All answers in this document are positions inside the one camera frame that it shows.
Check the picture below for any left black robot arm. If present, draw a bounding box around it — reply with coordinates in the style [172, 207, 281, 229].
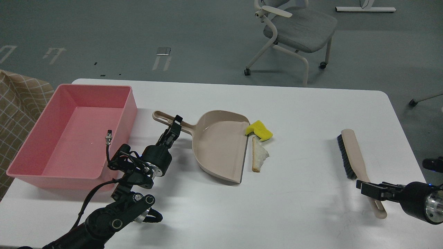
[44, 115, 183, 249]

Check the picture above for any pink plastic bin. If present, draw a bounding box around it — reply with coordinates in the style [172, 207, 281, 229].
[7, 84, 137, 190]

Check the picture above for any white bread slice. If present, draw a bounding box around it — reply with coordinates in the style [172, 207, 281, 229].
[252, 136, 270, 172]

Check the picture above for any silver floor socket plate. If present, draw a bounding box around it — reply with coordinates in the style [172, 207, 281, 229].
[156, 47, 171, 56]

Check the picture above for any beige plastic dustpan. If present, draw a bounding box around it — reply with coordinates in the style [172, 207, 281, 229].
[152, 110, 251, 185]

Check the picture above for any tan checkered cloth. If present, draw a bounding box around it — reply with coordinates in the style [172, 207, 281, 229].
[0, 70, 54, 198]

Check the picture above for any grey office chair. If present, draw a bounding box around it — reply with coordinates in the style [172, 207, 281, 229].
[244, 0, 338, 87]

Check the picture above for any yellow sponge piece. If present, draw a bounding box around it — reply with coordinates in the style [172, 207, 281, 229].
[245, 120, 273, 141]

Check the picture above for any white chair leg with caster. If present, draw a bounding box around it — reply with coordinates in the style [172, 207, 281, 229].
[408, 92, 443, 107]

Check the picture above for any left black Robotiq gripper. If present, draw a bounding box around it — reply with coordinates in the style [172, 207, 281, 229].
[141, 115, 183, 177]

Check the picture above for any white desk leg base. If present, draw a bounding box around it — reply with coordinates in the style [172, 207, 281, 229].
[335, 0, 397, 13]

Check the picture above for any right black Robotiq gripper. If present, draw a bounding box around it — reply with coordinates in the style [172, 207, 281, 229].
[356, 180, 443, 225]

